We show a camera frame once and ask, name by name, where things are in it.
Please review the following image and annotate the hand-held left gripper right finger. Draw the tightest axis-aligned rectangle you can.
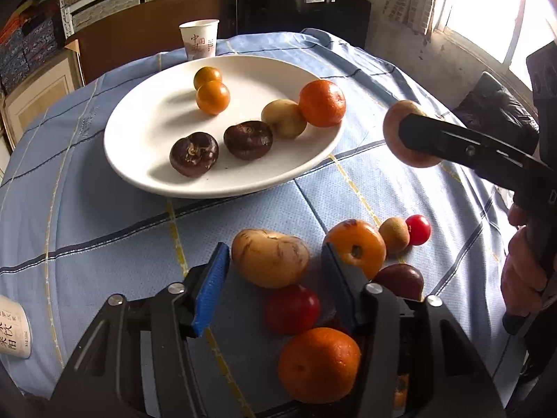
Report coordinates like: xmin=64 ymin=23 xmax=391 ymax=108
xmin=321 ymin=242 xmax=505 ymax=418

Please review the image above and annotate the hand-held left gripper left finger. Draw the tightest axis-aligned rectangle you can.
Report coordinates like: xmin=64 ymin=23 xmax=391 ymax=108
xmin=51 ymin=242 xmax=231 ymax=418

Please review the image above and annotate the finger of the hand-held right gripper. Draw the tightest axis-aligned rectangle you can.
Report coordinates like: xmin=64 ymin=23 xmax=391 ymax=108
xmin=399 ymin=113 xmax=557 ymax=192

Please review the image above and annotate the orange persimmon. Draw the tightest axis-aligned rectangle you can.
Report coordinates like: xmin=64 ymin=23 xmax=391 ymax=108
xmin=323 ymin=219 xmax=387 ymax=280

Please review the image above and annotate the dark red plum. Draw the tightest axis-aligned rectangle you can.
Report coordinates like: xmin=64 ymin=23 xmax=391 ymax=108
xmin=264 ymin=284 xmax=322 ymax=336

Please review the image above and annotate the dark purple plum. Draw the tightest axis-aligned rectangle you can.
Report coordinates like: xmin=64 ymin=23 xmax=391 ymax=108
xmin=373 ymin=263 xmax=425 ymax=302

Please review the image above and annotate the large yellow potato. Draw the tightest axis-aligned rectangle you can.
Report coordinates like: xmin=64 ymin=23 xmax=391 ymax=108
xmin=231 ymin=229 xmax=311 ymax=289

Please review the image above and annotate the pale tan round fruit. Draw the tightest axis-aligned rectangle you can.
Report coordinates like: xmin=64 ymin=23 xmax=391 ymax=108
xmin=382 ymin=100 xmax=445 ymax=169

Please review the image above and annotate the small brown round fruit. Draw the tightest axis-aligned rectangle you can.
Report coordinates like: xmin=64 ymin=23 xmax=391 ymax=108
xmin=378 ymin=217 xmax=410 ymax=254

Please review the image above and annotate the mandarin orange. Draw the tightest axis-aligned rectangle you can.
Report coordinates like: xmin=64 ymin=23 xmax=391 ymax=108
xmin=298 ymin=79 xmax=347 ymax=129
xmin=277 ymin=327 xmax=362 ymax=405

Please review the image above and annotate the small smooth orange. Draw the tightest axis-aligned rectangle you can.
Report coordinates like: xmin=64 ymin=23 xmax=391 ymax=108
xmin=193 ymin=66 xmax=223 ymax=90
xmin=394 ymin=372 xmax=410 ymax=410
xmin=196 ymin=81 xmax=231 ymax=116

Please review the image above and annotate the dark brown water chestnut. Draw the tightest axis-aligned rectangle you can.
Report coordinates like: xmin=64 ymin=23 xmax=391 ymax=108
xmin=223 ymin=121 xmax=274 ymax=161
xmin=169 ymin=132 xmax=219 ymax=179

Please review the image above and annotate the yellowish tan round fruit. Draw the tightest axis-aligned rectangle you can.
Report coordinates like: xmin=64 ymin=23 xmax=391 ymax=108
xmin=261 ymin=99 xmax=308 ymax=139

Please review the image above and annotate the white oval plate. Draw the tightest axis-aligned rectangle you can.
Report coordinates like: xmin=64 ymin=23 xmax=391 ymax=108
xmin=103 ymin=55 xmax=344 ymax=200

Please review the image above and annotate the person's right hand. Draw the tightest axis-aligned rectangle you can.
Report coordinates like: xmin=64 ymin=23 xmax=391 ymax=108
xmin=500 ymin=204 xmax=548 ymax=318

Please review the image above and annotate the bright sunlit window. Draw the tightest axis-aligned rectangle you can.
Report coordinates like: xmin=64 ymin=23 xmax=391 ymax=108
xmin=433 ymin=0 xmax=557 ymax=92

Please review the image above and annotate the blue checked tablecloth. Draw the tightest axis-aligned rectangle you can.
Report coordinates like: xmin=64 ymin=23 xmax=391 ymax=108
xmin=0 ymin=28 xmax=538 ymax=414

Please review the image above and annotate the white drink can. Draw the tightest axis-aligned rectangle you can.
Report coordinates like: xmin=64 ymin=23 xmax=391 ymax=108
xmin=0 ymin=295 xmax=33 ymax=360

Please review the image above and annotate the white paper cup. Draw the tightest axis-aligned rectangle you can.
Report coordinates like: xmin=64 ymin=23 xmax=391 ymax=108
xmin=179 ymin=19 xmax=220 ymax=61

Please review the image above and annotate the brown wooden board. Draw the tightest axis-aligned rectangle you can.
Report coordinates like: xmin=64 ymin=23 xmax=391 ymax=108
xmin=65 ymin=0 xmax=238 ymax=85

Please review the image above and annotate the pile of blue patterned boxes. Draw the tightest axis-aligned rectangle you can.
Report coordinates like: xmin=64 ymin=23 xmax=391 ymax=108
xmin=0 ymin=9 xmax=59 ymax=92

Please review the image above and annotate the wooden picture frame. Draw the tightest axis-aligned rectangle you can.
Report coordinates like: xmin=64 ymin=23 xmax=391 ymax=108
xmin=0 ymin=39 xmax=85 ymax=149

